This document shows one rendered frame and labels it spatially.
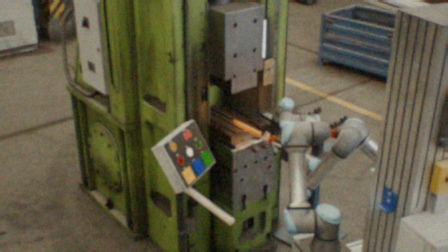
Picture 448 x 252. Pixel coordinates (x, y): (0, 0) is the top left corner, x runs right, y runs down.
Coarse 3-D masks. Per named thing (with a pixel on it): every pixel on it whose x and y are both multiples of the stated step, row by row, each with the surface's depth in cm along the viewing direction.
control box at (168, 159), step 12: (192, 120) 312; (180, 132) 300; (192, 132) 308; (168, 144) 290; (180, 144) 297; (192, 144) 305; (204, 144) 314; (156, 156) 290; (168, 156) 287; (192, 156) 302; (168, 168) 290; (180, 168) 292; (192, 168) 300; (204, 168) 308; (180, 180) 290
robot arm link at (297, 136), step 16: (288, 128) 262; (304, 128) 262; (288, 144) 263; (304, 144) 262; (288, 160) 265; (304, 160) 263; (304, 176) 262; (304, 192) 261; (288, 208) 261; (304, 208) 258; (288, 224) 257; (304, 224) 257
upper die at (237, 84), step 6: (252, 72) 333; (210, 78) 341; (216, 78) 336; (234, 78) 325; (240, 78) 328; (246, 78) 331; (252, 78) 335; (216, 84) 338; (222, 84) 333; (228, 84) 328; (234, 84) 327; (240, 84) 330; (246, 84) 333; (252, 84) 337; (228, 90) 330; (234, 90) 329; (240, 90) 332
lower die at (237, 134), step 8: (224, 112) 370; (216, 120) 359; (224, 120) 359; (240, 120) 359; (216, 128) 352; (232, 128) 349; (240, 128) 348; (224, 136) 347; (232, 136) 342; (240, 136) 346; (248, 136) 351
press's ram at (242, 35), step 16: (240, 0) 330; (224, 16) 304; (240, 16) 311; (256, 16) 319; (224, 32) 308; (240, 32) 315; (256, 32) 323; (224, 48) 313; (240, 48) 320; (256, 48) 328; (224, 64) 317; (240, 64) 324; (256, 64) 333; (224, 80) 321
